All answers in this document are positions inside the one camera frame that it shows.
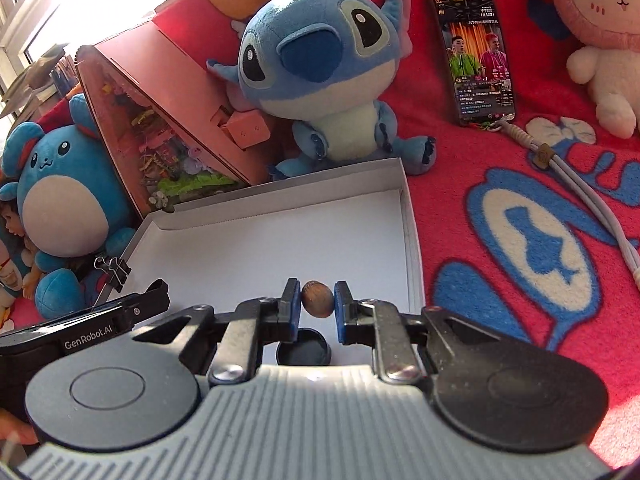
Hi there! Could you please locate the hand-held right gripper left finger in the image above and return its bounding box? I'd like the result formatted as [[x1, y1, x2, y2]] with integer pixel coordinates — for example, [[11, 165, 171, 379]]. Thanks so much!
[[132, 277, 304, 387]]

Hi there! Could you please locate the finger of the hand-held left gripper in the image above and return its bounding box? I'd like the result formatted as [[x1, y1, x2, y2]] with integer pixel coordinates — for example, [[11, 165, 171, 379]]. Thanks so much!
[[107, 280, 171, 328]]

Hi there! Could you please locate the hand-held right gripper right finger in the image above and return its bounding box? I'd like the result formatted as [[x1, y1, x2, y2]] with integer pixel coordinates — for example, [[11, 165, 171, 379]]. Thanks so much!
[[334, 280, 503, 386]]

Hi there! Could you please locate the tan nut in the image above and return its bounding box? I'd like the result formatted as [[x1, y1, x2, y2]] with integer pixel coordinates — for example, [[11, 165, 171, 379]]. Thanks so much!
[[301, 280, 332, 319]]

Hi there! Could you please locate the black round lid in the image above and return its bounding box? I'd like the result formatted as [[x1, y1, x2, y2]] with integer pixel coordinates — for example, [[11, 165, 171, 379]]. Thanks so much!
[[275, 329, 331, 367]]

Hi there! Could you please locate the white cardboard box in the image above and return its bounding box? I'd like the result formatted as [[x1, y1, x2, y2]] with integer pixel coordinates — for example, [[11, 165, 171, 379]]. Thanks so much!
[[92, 157, 426, 367]]

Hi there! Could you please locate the person's left hand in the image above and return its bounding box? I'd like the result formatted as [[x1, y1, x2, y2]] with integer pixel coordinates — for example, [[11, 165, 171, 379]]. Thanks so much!
[[0, 407, 40, 447]]

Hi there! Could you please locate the black binder clip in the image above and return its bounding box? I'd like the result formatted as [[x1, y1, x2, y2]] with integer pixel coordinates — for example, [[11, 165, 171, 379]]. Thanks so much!
[[92, 255, 132, 291]]

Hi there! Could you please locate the blue robot cat plush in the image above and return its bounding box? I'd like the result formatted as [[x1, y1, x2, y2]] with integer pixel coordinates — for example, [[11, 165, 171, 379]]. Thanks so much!
[[0, 242, 24, 323]]

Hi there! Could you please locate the brown-haired doll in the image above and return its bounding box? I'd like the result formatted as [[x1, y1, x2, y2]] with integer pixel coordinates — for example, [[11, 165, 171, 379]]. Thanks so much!
[[0, 200, 42, 307]]

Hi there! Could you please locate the round blue plush toy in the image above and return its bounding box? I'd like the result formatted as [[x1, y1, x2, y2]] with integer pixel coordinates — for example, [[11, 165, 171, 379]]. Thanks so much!
[[0, 92, 139, 321]]

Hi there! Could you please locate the pink triangular toy house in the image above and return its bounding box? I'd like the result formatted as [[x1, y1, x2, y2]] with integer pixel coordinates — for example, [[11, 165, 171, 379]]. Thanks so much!
[[75, 21, 274, 216]]

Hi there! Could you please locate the pile of books and papers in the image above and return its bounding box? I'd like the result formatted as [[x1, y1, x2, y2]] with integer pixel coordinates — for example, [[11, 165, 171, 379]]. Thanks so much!
[[0, 42, 84, 121]]

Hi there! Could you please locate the blue alien plush toy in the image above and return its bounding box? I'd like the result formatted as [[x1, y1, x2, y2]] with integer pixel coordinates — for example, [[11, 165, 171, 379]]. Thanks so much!
[[206, 0, 437, 181]]

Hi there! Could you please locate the black smartphone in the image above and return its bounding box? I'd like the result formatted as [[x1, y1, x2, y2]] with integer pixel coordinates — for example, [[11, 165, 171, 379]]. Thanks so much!
[[431, 0, 517, 129]]

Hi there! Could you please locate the pink rabbit plush toy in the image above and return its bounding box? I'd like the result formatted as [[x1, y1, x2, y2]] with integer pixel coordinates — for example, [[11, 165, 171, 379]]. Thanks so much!
[[547, 0, 640, 140]]

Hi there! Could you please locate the grey charging cable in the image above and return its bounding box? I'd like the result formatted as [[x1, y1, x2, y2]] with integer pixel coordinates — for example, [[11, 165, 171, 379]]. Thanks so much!
[[467, 119, 640, 292]]

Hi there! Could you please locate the window frame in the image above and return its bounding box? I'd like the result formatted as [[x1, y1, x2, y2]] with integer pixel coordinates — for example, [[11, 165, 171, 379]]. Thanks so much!
[[0, 0, 76, 63]]

